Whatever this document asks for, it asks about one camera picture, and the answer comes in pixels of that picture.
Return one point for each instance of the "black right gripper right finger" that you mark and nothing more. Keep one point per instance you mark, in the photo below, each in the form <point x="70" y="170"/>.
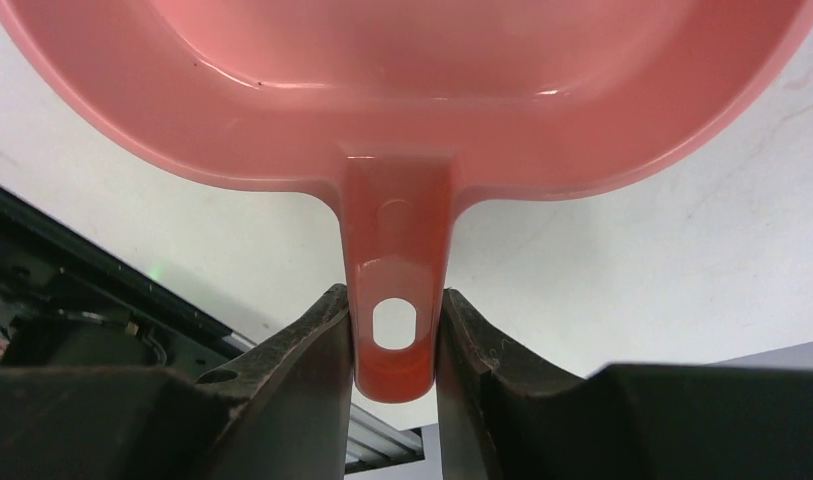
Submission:
<point x="504" y="412"/>

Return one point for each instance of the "pink dustpan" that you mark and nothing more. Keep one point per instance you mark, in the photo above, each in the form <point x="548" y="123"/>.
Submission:
<point x="400" y="115"/>

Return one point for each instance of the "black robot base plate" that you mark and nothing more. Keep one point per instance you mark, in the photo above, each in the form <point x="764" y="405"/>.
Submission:
<point x="64" y="301"/>

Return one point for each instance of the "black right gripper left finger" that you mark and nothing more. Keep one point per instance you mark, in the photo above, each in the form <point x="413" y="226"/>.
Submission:
<point x="115" y="422"/>

